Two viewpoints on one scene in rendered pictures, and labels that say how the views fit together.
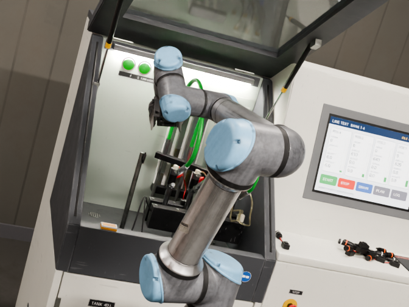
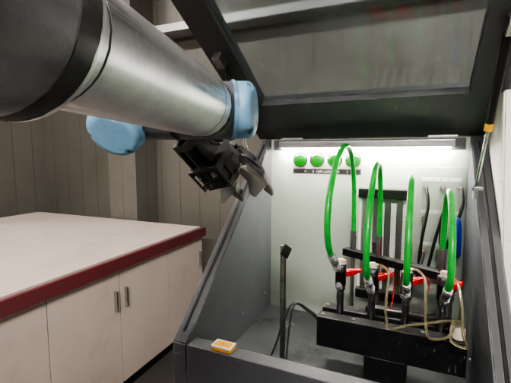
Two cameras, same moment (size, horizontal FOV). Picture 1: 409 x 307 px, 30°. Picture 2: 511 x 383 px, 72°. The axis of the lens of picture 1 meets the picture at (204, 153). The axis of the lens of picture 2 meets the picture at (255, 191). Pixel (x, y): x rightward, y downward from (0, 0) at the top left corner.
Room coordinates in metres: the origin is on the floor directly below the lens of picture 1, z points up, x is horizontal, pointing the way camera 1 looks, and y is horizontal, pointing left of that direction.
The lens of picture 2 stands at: (1.70, -0.35, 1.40)
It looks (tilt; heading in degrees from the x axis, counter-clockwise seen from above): 6 degrees down; 42
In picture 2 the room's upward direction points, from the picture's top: straight up
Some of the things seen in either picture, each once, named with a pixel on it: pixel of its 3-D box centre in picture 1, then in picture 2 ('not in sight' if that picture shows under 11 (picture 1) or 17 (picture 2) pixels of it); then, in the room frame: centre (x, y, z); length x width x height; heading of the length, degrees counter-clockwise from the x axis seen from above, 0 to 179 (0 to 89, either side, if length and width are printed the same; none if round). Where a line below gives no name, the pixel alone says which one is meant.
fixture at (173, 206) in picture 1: (191, 229); (386, 347); (2.56, -0.03, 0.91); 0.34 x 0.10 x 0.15; 107
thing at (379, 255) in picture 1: (369, 250); not in sight; (2.60, -0.67, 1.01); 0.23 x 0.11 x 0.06; 107
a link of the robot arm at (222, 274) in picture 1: (215, 279); not in sight; (1.81, -0.12, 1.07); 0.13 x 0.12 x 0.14; 121
